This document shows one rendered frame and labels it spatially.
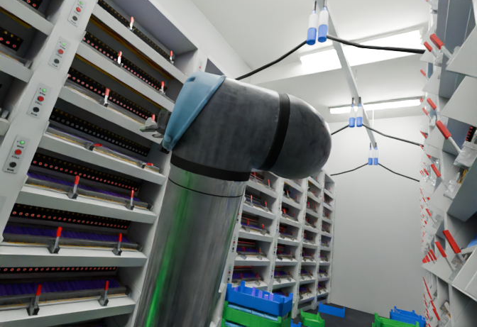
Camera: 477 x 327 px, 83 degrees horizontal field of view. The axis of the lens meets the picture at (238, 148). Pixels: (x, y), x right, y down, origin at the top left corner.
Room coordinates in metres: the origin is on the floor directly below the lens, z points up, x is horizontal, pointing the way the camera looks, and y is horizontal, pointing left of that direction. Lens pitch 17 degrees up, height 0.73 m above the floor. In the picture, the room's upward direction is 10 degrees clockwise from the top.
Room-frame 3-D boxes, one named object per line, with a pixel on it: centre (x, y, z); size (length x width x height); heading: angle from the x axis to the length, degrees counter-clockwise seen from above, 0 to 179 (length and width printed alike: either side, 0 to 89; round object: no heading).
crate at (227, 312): (1.57, -0.24, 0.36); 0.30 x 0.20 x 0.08; 63
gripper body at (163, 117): (1.02, 0.27, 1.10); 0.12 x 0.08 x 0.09; 55
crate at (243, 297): (1.57, -0.24, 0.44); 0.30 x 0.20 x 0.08; 63
